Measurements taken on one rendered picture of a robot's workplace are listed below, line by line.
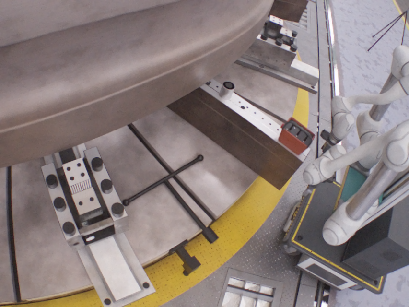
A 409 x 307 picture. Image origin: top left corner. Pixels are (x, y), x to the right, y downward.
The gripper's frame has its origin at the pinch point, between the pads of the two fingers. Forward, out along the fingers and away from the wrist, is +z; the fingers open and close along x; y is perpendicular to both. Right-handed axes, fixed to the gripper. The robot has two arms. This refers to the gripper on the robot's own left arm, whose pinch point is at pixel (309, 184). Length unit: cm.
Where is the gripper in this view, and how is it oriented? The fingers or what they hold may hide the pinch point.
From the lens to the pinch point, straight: 193.6
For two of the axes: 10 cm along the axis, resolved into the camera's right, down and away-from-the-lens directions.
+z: -2.3, 5.5, 8.0
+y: -8.4, -5.3, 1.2
